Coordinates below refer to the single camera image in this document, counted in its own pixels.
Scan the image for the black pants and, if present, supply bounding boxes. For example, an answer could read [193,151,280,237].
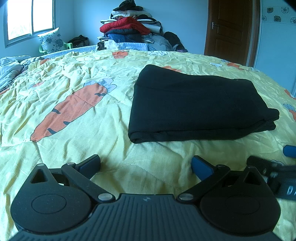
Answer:
[128,65,280,144]

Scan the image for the yellow carrot print quilt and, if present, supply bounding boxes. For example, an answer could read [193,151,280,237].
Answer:
[1,50,295,240]

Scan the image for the white wardrobe with flowers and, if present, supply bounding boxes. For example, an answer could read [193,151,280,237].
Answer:
[255,1,295,95]

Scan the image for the brown wooden door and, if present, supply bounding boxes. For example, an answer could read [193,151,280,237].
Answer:
[204,0,260,67]

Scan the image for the blue white crumpled blanket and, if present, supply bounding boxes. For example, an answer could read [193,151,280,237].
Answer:
[0,55,31,92]

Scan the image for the green plastic chair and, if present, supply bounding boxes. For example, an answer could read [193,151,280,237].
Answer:
[39,42,73,55]

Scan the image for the floral pillow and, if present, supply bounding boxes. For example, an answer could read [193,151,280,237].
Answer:
[38,28,63,50]

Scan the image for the black bag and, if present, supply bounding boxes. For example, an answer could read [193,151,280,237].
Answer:
[68,35,90,48]

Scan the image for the blue mattress edge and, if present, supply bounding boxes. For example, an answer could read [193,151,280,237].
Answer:
[43,42,156,58]

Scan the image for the pile of clothes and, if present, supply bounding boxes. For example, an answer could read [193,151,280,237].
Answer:
[100,1,188,53]

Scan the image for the window with grey frame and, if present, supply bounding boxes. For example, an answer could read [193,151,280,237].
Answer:
[2,0,56,48]

